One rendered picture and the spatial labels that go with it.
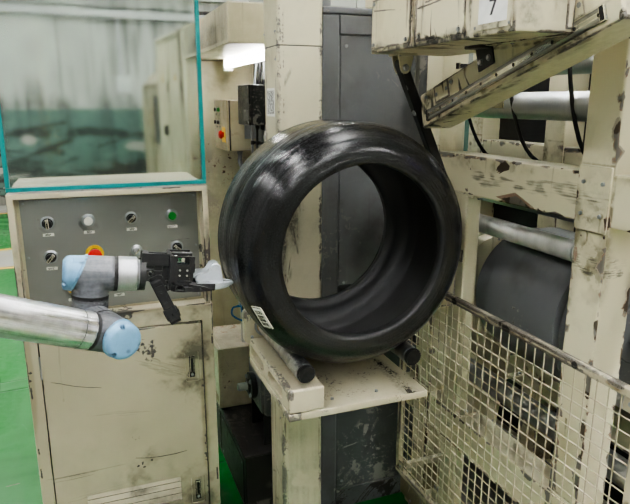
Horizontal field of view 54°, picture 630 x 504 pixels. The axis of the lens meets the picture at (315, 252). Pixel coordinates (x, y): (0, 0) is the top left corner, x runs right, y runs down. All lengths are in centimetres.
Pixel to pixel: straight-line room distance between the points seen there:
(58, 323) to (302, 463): 105
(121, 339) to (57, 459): 93
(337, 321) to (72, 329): 76
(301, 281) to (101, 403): 73
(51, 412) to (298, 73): 122
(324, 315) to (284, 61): 69
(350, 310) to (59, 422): 94
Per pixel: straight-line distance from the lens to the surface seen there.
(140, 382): 202
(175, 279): 137
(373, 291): 174
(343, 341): 143
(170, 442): 213
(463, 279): 195
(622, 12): 126
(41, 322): 120
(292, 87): 169
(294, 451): 198
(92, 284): 135
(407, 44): 158
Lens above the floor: 151
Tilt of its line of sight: 14 degrees down
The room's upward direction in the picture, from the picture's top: straight up
